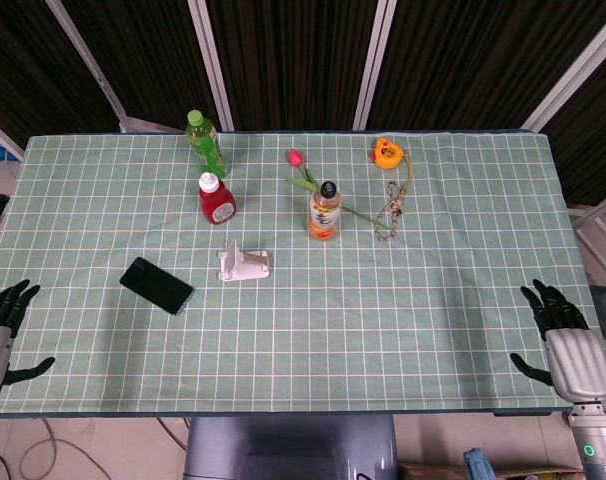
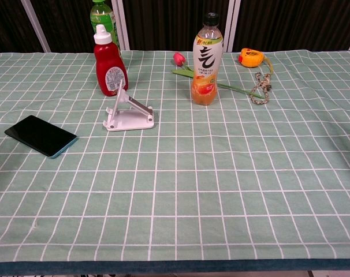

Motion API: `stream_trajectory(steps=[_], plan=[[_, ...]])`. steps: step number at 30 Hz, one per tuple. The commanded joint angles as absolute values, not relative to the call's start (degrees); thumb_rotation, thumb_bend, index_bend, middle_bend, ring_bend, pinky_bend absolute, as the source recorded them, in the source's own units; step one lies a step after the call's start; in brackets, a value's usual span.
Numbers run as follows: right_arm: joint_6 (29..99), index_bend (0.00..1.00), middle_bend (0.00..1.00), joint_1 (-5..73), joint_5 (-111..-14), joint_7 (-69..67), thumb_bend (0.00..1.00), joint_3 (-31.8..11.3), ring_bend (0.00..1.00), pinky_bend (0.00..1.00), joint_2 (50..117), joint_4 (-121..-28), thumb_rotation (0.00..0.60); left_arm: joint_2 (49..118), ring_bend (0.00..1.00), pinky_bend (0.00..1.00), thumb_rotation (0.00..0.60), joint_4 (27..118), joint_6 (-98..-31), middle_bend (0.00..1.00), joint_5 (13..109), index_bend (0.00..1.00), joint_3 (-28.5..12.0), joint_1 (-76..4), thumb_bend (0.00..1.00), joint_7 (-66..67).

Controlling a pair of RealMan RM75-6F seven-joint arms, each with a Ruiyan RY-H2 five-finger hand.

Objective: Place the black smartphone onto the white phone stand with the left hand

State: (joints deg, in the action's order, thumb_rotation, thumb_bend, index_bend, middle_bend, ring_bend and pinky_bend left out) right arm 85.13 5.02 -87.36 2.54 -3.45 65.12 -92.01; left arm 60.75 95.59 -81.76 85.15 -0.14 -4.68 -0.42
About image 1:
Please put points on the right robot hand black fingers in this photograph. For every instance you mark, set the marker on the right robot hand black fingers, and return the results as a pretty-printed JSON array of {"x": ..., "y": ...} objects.
[{"x": 578, "y": 360}]

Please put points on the black smartphone blue edge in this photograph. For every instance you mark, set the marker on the black smartphone blue edge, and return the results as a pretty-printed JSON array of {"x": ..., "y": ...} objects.
[{"x": 157, "y": 286}]

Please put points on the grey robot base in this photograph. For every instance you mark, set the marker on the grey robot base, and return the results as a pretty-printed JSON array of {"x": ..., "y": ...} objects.
[{"x": 288, "y": 450}]

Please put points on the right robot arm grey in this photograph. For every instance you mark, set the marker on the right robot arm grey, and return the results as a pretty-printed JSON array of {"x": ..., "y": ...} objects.
[{"x": 600, "y": 440}]

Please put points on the white folding phone stand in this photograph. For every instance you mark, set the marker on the white folding phone stand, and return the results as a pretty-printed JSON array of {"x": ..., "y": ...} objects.
[{"x": 248, "y": 270}]

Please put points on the brown cardboard box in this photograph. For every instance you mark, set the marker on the brown cardboard box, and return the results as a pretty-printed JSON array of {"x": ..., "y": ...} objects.
[{"x": 533, "y": 472}]

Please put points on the blue cloth bag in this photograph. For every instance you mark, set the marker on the blue cloth bag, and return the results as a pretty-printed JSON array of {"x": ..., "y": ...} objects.
[{"x": 479, "y": 465}]

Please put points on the green checkered tablecloth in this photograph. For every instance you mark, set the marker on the green checkered tablecloth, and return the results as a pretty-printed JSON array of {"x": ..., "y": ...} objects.
[{"x": 333, "y": 325}]

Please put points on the red ketchup squeeze bottle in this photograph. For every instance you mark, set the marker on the red ketchup squeeze bottle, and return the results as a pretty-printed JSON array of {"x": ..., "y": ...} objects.
[{"x": 217, "y": 202}]

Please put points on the green tea bottle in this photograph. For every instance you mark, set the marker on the green tea bottle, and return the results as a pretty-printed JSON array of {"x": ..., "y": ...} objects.
[{"x": 206, "y": 145}]

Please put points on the orange drink bottle black cap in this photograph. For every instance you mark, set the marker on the orange drink bottle black cap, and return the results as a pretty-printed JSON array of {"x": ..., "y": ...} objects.
[{"x": 325, "y": 215}]

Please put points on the pink artificial tulip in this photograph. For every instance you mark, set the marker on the pink artificial tulip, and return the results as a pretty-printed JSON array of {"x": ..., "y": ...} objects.
[{"x": 296, "y": 157}]

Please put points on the black pleated curtain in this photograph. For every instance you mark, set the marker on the black pleated curtain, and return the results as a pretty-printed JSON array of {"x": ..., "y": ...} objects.
[{"x": 293, "y": 50}]

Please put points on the white frame rail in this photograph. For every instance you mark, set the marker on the white frame rail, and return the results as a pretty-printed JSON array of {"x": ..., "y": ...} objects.
[{"x": 595, "y": 215}]

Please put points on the white frame post with foot plate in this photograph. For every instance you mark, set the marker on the white frame post with foot plate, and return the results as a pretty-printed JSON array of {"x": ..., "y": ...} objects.
[{"x": 90, "y": 65}]

